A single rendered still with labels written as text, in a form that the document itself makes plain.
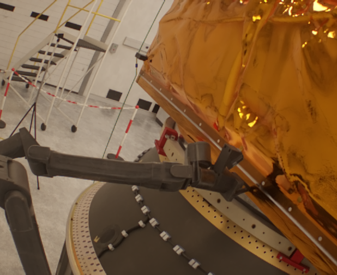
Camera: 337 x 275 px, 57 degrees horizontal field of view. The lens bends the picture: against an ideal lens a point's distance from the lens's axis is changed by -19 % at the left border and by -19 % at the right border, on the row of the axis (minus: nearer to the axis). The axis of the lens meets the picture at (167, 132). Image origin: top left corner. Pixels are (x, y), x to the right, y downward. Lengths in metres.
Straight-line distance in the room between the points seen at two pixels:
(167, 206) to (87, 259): 0.40
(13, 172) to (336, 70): 0.77
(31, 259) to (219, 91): 0.94
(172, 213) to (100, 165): 0.40
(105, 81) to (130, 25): 1.51
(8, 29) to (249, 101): 7.64
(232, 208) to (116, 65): 8.00
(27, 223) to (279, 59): 0.87
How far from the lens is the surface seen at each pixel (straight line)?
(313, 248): 0.89
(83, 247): 1.45
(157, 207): 1.30
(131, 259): 1.26
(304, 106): 0.95
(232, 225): 1.13
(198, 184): 0.96
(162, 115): 9.07
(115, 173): 0.93
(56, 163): 0.94
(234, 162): 0.99
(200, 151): 1.00
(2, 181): 0.51
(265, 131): 1.07
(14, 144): 0.99
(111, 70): 8.93
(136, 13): 8.83
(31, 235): 0.59
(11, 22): 8.44
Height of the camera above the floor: 2.07
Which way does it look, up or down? 14 degrees down
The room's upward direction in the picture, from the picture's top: 24 degrees clockwise
